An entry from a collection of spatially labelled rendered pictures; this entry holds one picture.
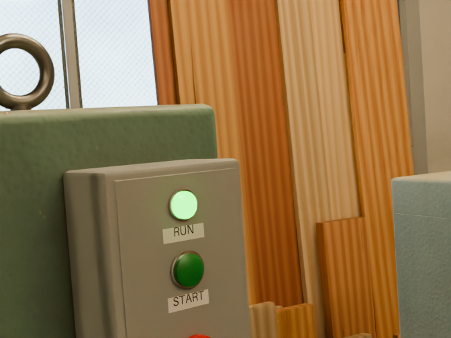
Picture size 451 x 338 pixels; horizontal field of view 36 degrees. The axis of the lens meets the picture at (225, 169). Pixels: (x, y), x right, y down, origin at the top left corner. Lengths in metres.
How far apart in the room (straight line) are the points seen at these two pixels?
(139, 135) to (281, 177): 1.59
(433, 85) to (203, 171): 2.22
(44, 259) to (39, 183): 0.05
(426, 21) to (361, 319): 1.11
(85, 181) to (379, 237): 1.86
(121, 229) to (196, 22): 1.56
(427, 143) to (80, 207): 2.22
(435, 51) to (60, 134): 2.27
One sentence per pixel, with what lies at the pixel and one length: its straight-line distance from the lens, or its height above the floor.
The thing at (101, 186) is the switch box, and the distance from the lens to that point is 0.40.
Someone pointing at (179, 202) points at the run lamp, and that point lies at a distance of 0.42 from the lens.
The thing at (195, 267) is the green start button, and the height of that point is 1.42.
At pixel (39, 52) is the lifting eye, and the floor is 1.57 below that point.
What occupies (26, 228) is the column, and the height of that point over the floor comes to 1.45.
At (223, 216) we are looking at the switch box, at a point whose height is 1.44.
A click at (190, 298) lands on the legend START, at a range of 0.44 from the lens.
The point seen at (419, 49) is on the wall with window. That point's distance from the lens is 2.61.
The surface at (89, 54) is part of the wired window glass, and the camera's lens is 2.02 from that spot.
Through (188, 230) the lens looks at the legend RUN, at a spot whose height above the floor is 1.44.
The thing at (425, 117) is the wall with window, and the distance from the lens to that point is 2.59.
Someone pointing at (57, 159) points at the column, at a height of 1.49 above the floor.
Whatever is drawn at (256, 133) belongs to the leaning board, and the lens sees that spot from 2.01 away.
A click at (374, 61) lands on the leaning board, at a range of 2.27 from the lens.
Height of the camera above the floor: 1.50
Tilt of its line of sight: 3 degrees down
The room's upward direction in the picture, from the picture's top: 4 degrees counter-clockwise
